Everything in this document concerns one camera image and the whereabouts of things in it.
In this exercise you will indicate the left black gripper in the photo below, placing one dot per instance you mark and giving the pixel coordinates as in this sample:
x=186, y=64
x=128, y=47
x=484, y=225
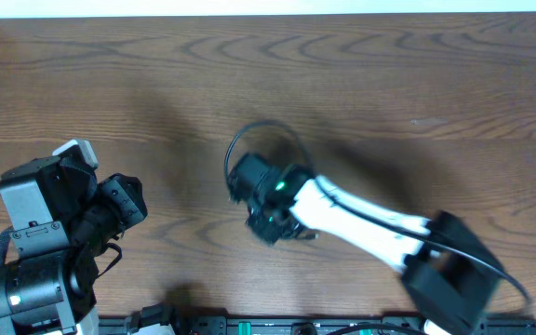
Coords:
x=122, y=186

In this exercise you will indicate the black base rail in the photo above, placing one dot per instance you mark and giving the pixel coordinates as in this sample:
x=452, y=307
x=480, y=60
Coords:
x=165, y=319

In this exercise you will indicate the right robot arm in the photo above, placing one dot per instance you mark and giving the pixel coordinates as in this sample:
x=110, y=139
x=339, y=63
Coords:
x=446, y=270

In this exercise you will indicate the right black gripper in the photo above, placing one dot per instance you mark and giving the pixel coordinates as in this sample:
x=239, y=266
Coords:
x=255, y=223

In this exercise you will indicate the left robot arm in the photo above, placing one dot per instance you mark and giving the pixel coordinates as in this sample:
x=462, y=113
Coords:
x=62, y=219

